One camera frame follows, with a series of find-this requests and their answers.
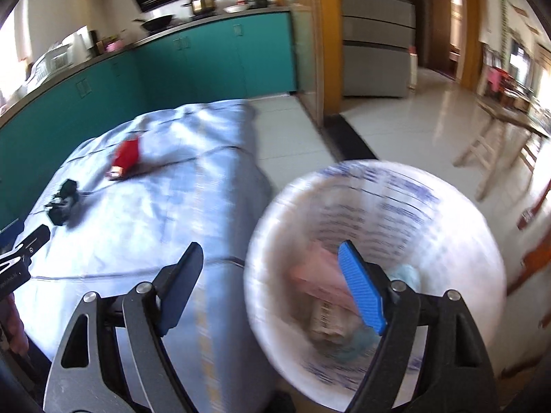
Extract dark green foil wrapper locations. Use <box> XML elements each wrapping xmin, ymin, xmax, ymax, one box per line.
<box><xmin>45</xmin><ymin>179</ymin><xmax>80</xmax><ymax>226</ymax></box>

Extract red snack wrapper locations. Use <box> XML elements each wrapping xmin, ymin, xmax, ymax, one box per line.
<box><xmin>106</xmin><ymin>136</ymin><xmax>140</xmax><ymax>181</ymax></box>

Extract pink plastic bag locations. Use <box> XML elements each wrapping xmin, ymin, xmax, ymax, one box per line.
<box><xmin>288</xmin><ymin>242</ymin><xmax>358</xmax><ymax>314</ymax></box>

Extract light blue face mask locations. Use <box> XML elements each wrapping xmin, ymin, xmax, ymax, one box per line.
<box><xmin>333</xmin><ymin>264</ymin><xmax>421</xmax><ymax>363</ymax></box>

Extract blue white ointment box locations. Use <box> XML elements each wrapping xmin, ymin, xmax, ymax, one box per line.
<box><xmin>308</xmin><ymin>299</ymin><xmax>358</xmax><ymax>345</ymax></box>

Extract white lined trash bin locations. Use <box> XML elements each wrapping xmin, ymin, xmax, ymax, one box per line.
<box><xmin>245</xmin><ymin>160</ymin><xmax>506</xmax><ymax>412</ymax></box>

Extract left hand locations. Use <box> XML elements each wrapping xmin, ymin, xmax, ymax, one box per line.
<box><xmin>5</xmin><ymin>294</ymin><xmax>29</xmax><ymax>356</ymax></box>

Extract blue tablecloth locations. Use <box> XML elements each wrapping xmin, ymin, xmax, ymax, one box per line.
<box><xmin>15</xmin><ymin>100</ymin><xmax>277</xmax><ymax>412</ymax></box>

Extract wooden chair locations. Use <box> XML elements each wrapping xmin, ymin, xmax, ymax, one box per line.
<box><xmin>499</xmin><ymin>180</ymin><xmax>551</xmax><ymax>380</ymax></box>

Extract white dish rack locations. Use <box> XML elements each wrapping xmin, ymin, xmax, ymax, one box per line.
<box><xmin>26</xmin><ymin>44</ymin><xmax>73</xmax><ymax>88</ymax></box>

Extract pink bowl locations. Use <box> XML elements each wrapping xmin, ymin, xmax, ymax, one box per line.
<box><xmin>105</xmin><ymin>40</ymin><xmax>125</xmax><ymax>52</ymax></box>

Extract wooden stool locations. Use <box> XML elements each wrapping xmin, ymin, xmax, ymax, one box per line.
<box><xmin>453</xmin><ymin>97</ymin><xmax>550</xmax><ymax>201</ymax></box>

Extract black wok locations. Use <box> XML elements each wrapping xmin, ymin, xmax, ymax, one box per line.
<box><xmin>133</xmin><ymin>14</ymin><xmax>174</xmax><ymax>34</ymax></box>

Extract teal lower cabinets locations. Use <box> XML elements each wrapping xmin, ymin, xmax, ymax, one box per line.
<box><xmin>1</xmin><ymin>8</ymin><xmax>297</xmax><ymax>226</ymax></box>

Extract steel stock pot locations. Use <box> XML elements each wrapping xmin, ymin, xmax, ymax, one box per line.
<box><xmin>184</xmin><ymin>0</ymin><xmax>219</xmax><ymax>16</ymax></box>

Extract white bowl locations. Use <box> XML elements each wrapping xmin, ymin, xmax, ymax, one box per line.
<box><xmin>224</xmin><ymin>5</ymin><xmax>248</xmax><ymax>14</ymax></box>

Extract black lidded pot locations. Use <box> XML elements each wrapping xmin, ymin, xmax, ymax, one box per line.
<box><xmin>247</xmin><ymin>0</ymin><xmax>272</xmax><ymax>9</ymax></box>

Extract grey refrigerator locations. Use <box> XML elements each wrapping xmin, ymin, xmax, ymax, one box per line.
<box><xmin>341</xmin><ymin>0</ymin><xmax>415</xmax><ymax>98</ymax></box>

